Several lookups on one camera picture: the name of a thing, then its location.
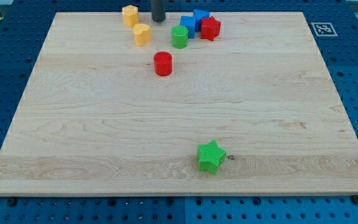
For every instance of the yellow heart block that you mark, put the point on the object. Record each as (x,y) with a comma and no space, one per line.
(142,34)

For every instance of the yellow hexagon block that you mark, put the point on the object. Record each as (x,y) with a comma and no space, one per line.
(130,15)

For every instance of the green star block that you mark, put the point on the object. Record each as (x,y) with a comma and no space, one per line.
(210,157)

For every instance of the red cylinder block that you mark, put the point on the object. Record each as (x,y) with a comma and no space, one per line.
(163,63)

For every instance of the wooden board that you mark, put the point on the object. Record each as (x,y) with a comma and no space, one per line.
(95,120)

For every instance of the green cylinder block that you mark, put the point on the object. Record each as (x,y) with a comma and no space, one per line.
(179,37)

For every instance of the red star block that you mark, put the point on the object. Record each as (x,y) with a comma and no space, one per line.
(210,28)

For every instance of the blue cube block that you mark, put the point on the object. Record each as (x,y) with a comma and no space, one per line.
(189,22)

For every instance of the blue triangle block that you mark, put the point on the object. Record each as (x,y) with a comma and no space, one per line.
(199,15)

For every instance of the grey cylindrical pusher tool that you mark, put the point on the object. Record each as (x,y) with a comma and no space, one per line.
(157,8)

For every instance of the white fiducial marker tag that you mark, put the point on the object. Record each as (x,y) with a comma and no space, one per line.
(324,29)

